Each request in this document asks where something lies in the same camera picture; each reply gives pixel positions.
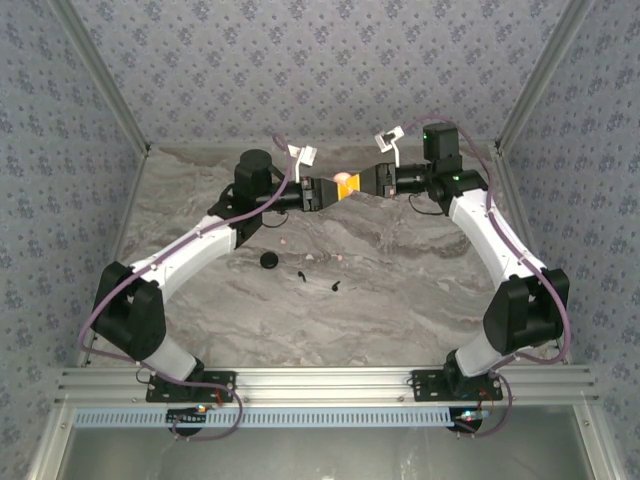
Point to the black earbud charging case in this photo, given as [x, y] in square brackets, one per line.
[269, 260]

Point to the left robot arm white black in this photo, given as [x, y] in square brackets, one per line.
[175, 250]

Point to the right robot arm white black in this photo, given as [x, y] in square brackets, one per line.
[480, 235]

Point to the controller board with LED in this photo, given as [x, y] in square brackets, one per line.
[187, 415]
[467, 416]

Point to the aluminium side rail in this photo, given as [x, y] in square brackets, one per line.
[117, 250]
[515, 195]

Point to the aluminium frame post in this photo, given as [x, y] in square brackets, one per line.
[540, 75]
[102, 75]

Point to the aluminium mounting rail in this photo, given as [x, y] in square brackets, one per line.
[320, 385]

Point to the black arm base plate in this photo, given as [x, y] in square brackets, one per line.
[425, 387]
[225, 387]

